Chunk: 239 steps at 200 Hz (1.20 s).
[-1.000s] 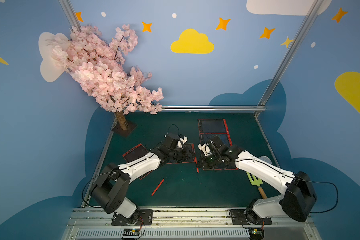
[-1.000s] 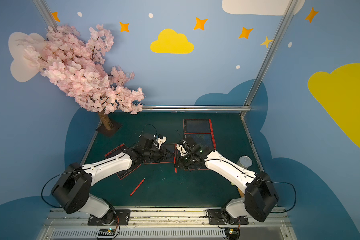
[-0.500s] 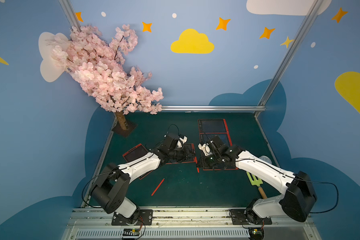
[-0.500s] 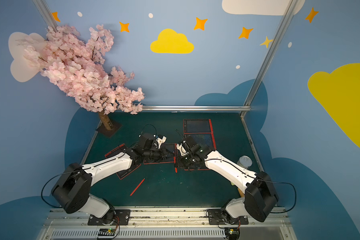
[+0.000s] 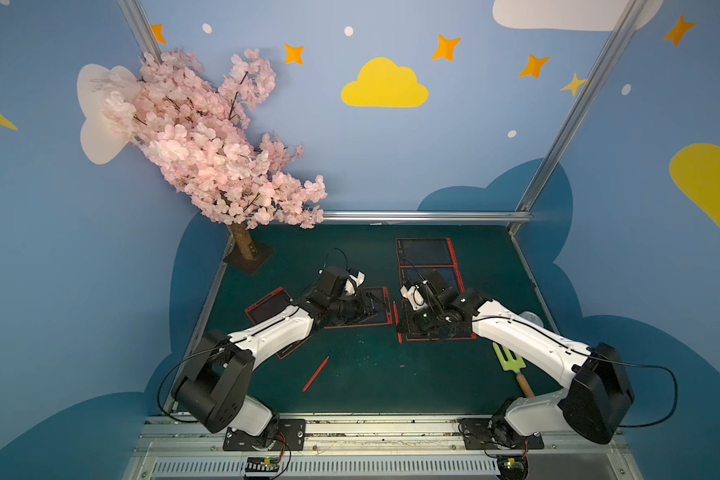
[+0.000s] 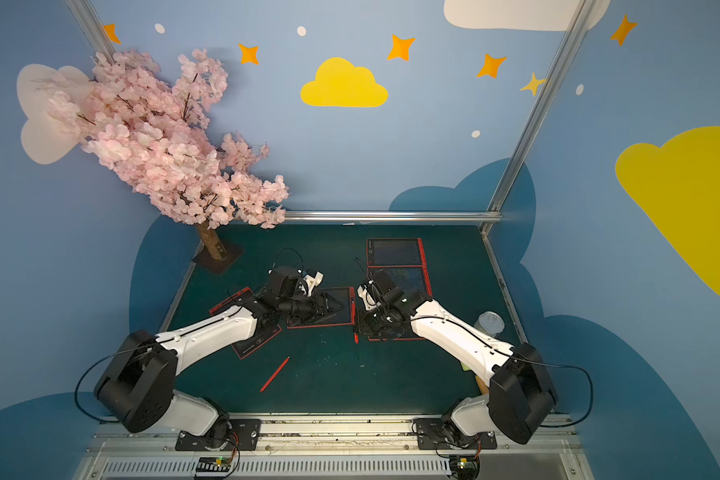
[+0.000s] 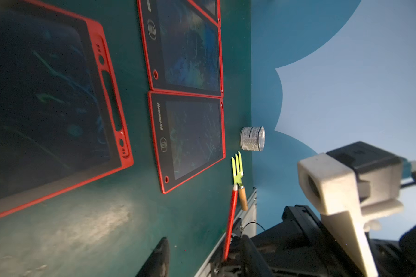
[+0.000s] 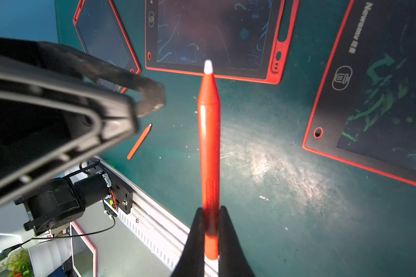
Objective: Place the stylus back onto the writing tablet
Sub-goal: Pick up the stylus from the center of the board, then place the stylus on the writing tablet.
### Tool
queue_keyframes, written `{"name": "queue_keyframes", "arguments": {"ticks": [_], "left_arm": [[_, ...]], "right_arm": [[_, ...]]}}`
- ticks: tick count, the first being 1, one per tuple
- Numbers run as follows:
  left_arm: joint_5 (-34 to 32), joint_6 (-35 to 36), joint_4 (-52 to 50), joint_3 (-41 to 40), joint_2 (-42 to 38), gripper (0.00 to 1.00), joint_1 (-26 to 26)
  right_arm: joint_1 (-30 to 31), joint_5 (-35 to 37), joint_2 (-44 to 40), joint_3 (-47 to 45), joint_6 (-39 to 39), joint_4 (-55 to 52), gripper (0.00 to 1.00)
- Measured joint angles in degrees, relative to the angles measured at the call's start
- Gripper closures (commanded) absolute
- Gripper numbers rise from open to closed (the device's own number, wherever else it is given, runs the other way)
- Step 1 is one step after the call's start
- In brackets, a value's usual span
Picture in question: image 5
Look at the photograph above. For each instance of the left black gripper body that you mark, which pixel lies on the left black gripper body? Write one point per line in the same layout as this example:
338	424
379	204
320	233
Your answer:
359	303

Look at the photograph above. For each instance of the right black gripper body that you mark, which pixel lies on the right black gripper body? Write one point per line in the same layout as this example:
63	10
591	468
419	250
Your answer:
418	315

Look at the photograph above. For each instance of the red stylus pair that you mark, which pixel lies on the red stylus pair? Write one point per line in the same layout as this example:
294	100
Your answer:
452	253

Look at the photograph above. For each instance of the colourful scribble red writing tablet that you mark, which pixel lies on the colourful scribble red writing tablet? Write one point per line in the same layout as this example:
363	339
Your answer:
411	274

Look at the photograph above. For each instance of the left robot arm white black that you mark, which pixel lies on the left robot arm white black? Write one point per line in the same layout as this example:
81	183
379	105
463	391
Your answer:
214	380

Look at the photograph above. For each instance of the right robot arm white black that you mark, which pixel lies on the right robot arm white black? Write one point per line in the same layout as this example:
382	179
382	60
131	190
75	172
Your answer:
594	393

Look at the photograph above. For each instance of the pink cherry blossom tree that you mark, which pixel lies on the pink cherry blossom tree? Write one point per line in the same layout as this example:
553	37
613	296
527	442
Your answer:
195	133

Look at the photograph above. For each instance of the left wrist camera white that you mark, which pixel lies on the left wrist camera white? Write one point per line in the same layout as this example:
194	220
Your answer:
353	283

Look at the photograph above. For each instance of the green garden fork wooden handle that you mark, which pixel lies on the green garden fork wooden handle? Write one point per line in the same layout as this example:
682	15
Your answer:
510	362

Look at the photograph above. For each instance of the aluminium back frame bar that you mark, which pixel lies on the aluminium back frame bar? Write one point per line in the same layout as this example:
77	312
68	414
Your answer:
425	217

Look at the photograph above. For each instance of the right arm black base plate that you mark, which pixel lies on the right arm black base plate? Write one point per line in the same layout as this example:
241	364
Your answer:
482	433

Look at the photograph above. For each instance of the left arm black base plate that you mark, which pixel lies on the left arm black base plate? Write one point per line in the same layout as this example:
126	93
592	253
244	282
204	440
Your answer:
279	433

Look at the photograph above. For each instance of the aluminium front rail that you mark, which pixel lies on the aluminium front rail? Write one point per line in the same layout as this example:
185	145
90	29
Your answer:
372	446

